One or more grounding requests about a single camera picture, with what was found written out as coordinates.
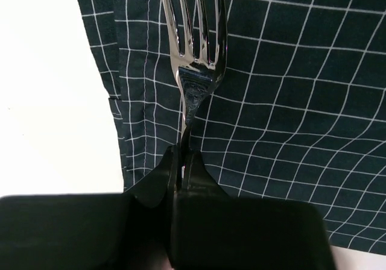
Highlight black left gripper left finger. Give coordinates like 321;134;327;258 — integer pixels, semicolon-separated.
1;145;181;269

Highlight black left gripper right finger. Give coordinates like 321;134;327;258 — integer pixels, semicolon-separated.
168;151;335;269

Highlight dark checked cloth placemat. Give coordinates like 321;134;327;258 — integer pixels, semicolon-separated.
77;0;385;254

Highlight silver fork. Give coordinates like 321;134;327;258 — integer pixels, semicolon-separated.
162;0;227;158

